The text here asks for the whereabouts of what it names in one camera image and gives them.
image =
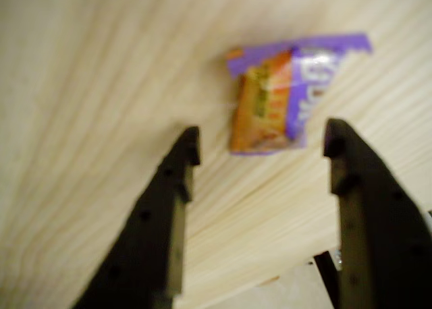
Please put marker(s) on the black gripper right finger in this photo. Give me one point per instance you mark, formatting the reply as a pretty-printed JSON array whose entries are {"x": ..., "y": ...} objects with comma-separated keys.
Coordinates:
[{"x": 378, "y": 238}]

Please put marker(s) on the purple orange candy wrapper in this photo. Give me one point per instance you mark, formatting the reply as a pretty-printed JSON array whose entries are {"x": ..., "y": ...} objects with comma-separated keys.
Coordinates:
[{"x": 263, "y": 103}]

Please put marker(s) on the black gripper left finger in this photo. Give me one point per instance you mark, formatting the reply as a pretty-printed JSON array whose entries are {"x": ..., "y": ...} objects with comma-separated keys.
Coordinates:
[{"x": 145, "y": 238}]

